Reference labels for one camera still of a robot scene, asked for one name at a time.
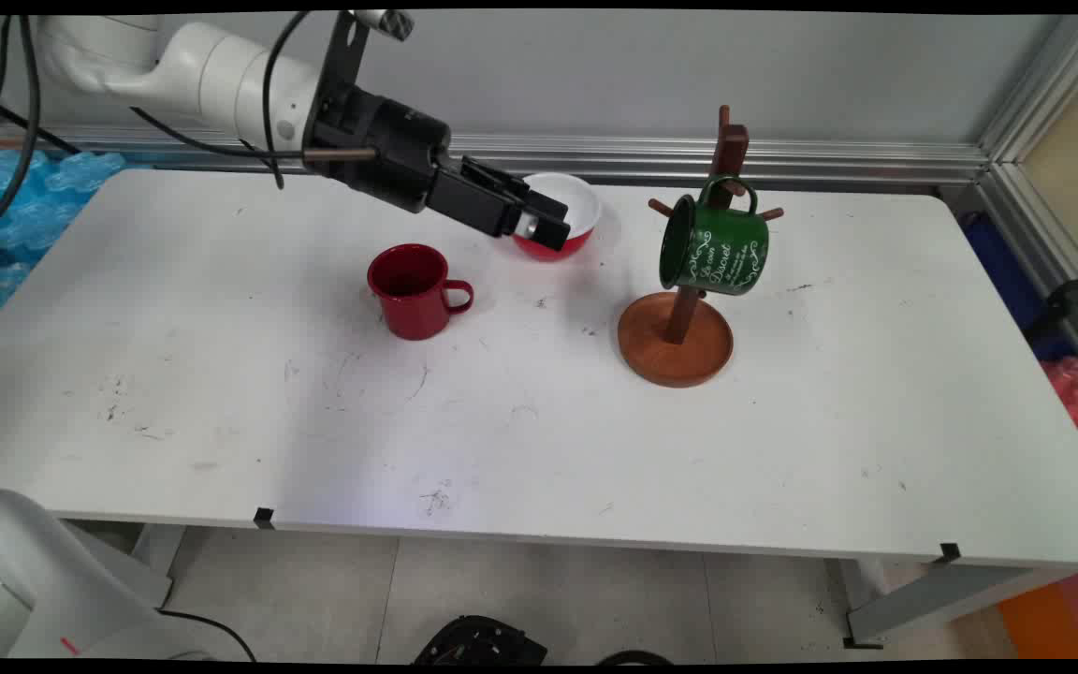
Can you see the green enamel mug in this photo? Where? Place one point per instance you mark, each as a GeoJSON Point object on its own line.
{"type": "Point", "coordinates": [712, 253]}

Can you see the red plastic bag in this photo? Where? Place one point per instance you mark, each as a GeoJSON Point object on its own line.
{"type": "Point", "coordinates": [1077, 402]}

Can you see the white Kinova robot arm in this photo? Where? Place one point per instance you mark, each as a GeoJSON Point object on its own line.
{"type": "Point", "coordinates": [211, 80]}

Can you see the thin black rod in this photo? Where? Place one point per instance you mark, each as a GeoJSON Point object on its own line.
{"type": "Point", "coordinates": [29, 126]}

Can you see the blue plastic bin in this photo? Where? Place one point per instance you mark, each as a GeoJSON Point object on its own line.
{"type": "Point", "coordinates": [1002, 271]}

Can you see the aluminium frame post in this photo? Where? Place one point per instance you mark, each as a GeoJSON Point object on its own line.
{"type": "Point", "coordinates": [1044, 103]}

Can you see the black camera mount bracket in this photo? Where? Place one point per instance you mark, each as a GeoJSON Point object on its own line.
{"type": "Point", "coordinates": [341, 56]}

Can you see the brown wooden mug tree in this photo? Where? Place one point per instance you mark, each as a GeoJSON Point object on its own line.
{"type": "Point", "coordinates": [675, 346]}

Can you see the orange floor mat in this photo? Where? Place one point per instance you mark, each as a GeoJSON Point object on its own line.
{"type": "Point", "coordinates": [1054, 618]}

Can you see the red enamel mug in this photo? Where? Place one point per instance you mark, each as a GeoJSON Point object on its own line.
{"type": "Point", "coordinates": [413, 295]}

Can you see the black tape marker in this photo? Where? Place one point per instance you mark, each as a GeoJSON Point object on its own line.
{"type": "Point", "coordinates": [950, 552]}
{"type": "Point", "coordinates": [264, 518]}

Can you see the grey table leg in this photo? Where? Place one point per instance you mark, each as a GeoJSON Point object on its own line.
{"type": "Point", "coordinates": [160, 562]}
{"type": "Point", "coordinates": [941, 599]}

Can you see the black device on floor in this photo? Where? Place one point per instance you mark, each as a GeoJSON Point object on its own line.
{"type": "Point", "coordinates": [478, 641]}

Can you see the aluminium frame rail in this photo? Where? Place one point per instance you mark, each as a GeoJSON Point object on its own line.
{"type": "Point", "coordinates": [829, 159]}

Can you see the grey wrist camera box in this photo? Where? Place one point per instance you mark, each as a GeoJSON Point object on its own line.
{"type": "Point", "coordinates": [387, 21]}

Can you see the white rounded machine housing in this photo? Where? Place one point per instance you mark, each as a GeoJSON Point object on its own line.
{"type": "Point", "coordinates": [43, 590]}

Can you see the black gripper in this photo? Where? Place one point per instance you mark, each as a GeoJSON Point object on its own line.
{"type": "Point", "coordinates": [394, 154]}

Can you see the red bowl white inside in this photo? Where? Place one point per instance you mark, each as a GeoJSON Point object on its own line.
{"type": "Point", "coordinates": [581, 211]}

